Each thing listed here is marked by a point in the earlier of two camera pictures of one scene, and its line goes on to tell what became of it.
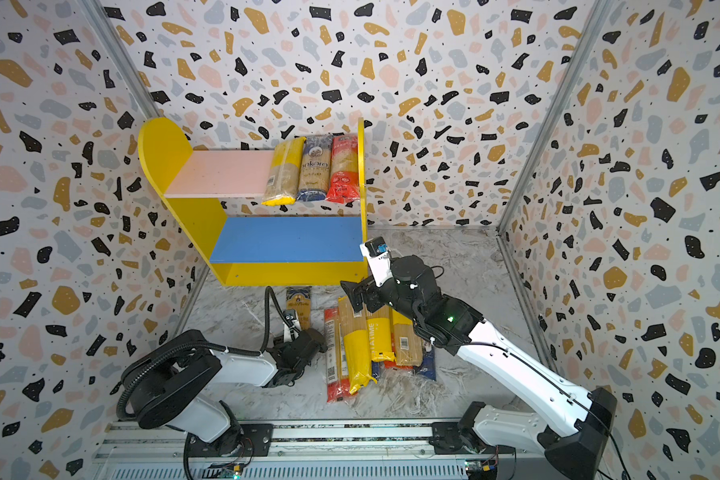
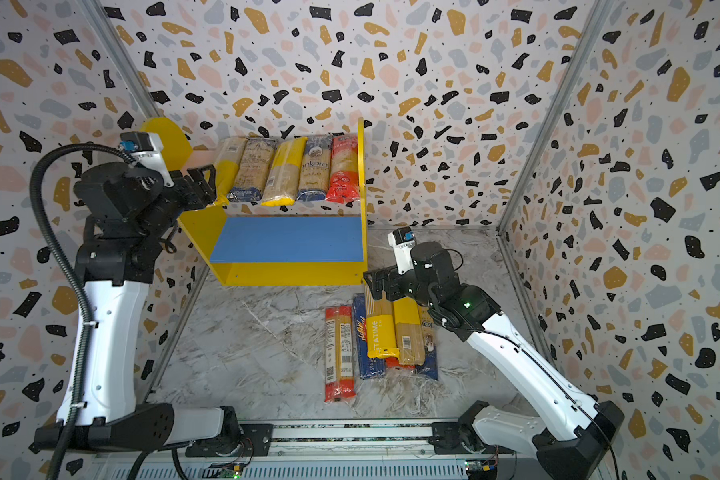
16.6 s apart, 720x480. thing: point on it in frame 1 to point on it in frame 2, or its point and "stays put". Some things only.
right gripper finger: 355,292 to 378,282
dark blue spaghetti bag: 298,298 to 252,171
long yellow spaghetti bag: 354,347 to 231,152
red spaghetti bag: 344,181 stays put
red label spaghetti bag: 337,387 stays put
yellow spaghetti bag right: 408,346 stays put
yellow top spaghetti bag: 284,171 stays put
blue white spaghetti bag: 315,168 stays put
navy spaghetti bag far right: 429,362 stays put
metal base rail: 129,450 stays put
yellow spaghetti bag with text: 380,328 stays put
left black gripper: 280,348 to 207,195
